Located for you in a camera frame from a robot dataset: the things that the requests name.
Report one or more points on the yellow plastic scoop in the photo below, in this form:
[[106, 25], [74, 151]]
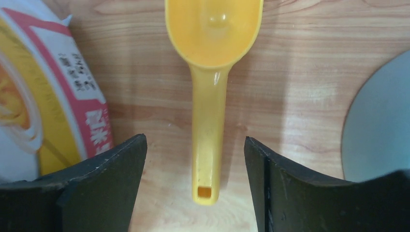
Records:
[[211, 36]]

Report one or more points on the grey double pet bowl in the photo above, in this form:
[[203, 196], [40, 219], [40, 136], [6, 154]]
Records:
[[376, 133]]

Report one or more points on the pet food bag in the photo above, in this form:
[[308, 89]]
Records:
[[52, 112]]

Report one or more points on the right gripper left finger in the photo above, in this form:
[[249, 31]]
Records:
[[95, 195]]

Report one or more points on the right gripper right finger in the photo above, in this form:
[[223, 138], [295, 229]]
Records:
[[290, 197]]

